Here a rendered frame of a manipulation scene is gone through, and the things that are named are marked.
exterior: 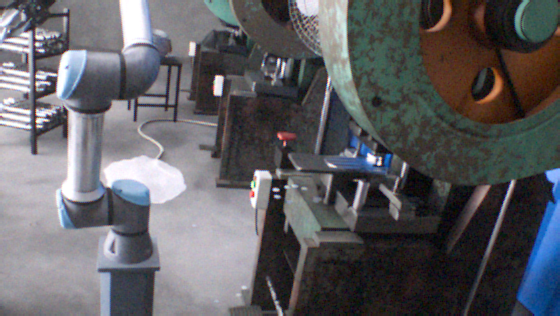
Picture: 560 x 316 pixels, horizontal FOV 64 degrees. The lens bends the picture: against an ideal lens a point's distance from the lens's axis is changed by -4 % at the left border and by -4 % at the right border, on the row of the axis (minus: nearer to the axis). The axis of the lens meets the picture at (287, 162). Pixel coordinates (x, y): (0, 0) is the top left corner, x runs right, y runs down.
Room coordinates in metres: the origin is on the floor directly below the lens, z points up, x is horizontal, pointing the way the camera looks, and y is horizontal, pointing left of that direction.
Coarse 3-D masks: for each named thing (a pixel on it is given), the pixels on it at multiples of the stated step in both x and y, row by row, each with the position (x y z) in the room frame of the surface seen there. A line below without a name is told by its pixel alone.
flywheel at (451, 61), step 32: (448, 0) 1.10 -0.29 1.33; (480, 0) 1.09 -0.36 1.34; (512, 0) 1.00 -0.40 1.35; (544, 0) 1.00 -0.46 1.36; (448, 32) 1.09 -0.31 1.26; (480, 32) 1.09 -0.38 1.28; (512, 32) 1.01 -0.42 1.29; (544, 32) 1.01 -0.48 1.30; (448, 64) 1.10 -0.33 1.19; (480, 64) 1.13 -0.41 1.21; (512, 64) 1.16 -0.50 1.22; (544, 64) 1.19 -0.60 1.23; (448, 96) 1.11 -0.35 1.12; (544, 96) 1.20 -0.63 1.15
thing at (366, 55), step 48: (336, 0) 1.00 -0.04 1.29; (384, 0) 0.96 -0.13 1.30; (336, 48) 1.01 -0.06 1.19; (384, 48) 0.97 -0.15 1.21; (384, 96) 0.98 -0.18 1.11; (432, 96) 1.01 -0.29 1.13; (384, 144) 1.01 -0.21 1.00; (432, 144) 1.02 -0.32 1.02; (480, 144) 1.06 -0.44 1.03; (528, 144) 1.11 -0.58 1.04
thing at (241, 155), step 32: (256, 0) 2.69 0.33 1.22; (288, 0) 2.82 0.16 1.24; (256, 32) 2.70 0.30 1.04; (288, 32) 2.75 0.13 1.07; (320, 64) 3.12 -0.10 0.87; (224, 96) 3.34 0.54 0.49; (256, 96) 2.93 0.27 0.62; (288, 96) 3.05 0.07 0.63; (320, 96) 3.04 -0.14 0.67; (224, 128) 2.91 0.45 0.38; (256, 128) 2.94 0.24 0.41; (288, 128) 3.00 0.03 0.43; (320, 128) 3.03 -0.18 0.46; (224, 160) 2.88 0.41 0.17; (256, 160) 2.96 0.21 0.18
